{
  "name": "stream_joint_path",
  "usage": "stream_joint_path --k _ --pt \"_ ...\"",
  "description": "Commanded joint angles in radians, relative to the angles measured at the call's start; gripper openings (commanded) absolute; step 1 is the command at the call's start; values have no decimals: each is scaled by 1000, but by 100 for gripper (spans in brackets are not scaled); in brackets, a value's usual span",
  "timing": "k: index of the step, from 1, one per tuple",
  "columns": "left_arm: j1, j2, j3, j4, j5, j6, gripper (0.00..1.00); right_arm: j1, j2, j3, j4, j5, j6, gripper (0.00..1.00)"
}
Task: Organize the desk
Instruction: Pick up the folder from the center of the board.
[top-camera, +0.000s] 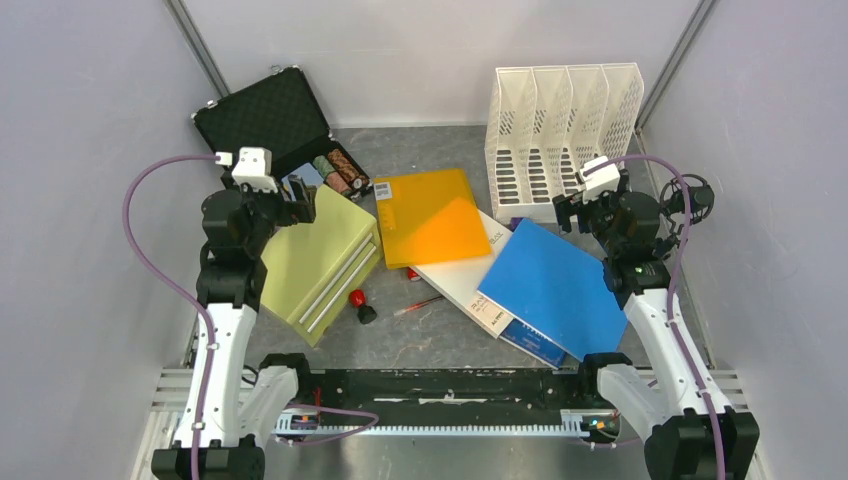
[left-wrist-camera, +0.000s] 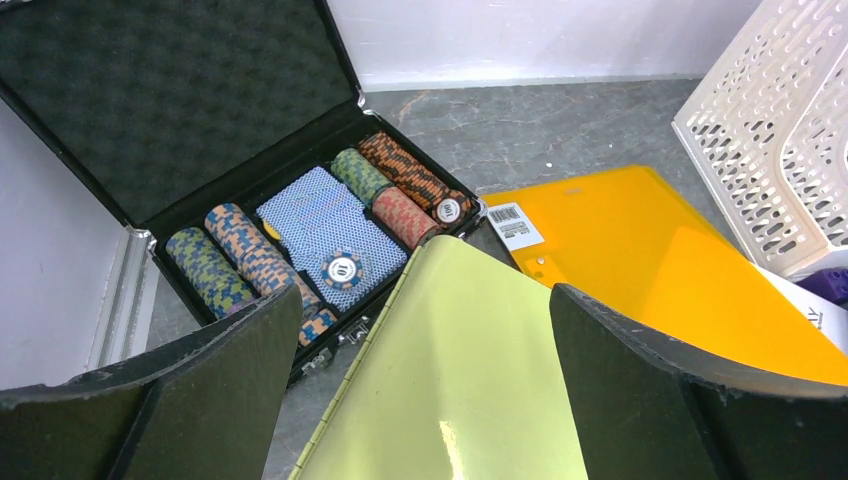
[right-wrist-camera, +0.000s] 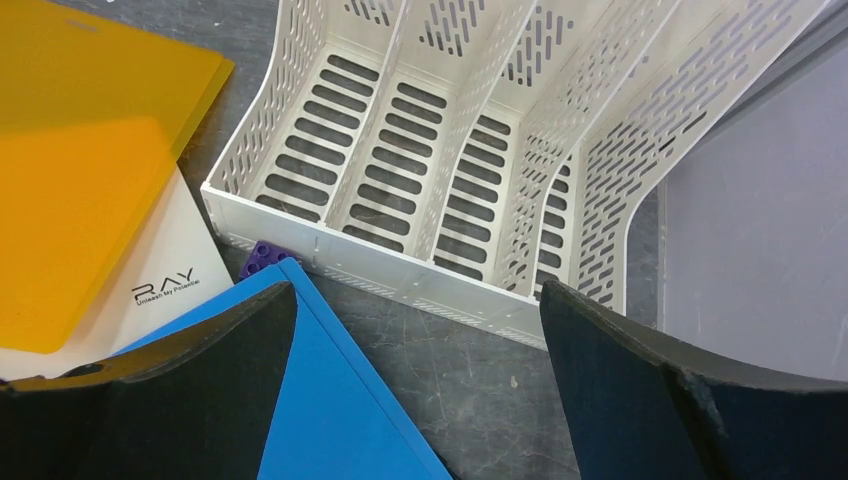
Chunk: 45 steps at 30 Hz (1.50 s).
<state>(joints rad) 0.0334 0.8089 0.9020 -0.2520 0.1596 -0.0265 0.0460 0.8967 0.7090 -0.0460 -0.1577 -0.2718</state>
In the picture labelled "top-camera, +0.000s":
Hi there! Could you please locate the green drawer cabinet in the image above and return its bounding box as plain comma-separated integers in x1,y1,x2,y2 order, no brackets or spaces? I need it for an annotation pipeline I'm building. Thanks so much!
261,186,382,347

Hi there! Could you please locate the red pen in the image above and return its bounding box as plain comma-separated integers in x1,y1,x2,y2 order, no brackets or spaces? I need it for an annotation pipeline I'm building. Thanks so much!
393,295,445,317

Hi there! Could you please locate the Animal Farm book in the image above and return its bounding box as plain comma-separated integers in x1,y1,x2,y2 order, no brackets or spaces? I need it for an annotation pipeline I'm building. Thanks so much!
499,319,567,369

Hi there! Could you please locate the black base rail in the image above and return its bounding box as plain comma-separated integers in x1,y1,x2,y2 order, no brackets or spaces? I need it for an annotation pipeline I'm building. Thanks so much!
292,368,614,427

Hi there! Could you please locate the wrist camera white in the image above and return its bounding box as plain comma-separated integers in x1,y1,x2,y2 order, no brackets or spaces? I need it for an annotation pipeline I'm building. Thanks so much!
578,156,621,203
215,147,279,193

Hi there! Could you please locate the red black stamp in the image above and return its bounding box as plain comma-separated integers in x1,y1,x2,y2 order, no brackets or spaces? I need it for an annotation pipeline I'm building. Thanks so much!
348,289,378,325

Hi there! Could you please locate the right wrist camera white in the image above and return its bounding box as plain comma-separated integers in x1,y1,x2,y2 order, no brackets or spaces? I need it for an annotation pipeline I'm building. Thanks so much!
578,156,621,203

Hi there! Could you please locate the black microphone on tripod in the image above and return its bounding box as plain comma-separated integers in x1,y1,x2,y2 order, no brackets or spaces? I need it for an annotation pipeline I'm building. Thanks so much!
658,173,717,248

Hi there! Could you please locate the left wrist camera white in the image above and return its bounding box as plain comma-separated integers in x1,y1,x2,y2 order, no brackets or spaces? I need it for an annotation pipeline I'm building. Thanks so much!
215,147,279,193

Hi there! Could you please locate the blue plastic folder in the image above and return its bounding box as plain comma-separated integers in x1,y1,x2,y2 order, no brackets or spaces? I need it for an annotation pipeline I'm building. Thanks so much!
478,219,628,361

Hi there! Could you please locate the white file organizer rack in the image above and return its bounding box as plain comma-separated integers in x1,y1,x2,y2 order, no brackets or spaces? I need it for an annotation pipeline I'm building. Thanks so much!
484,63,645,224

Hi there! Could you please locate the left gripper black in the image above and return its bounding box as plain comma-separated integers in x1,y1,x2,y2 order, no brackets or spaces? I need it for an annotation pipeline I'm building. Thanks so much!
221,173,315,256

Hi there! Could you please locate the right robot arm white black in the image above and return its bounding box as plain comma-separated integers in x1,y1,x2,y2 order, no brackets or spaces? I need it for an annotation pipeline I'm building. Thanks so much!
553,181,760,479

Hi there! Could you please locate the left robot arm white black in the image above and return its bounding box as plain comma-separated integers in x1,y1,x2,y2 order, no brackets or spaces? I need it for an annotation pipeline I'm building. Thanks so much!
151,176,317,479

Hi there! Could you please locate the orange plastic folder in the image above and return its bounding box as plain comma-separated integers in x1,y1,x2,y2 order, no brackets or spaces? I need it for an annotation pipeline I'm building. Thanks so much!
374,168,492,269

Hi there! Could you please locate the black poker chip case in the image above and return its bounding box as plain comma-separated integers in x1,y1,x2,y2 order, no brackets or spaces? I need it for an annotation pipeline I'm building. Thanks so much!
191,66,373,201

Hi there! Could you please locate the white paper box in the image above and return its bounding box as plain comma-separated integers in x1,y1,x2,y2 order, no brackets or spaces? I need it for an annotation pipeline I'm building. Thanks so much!
411,211,512,338

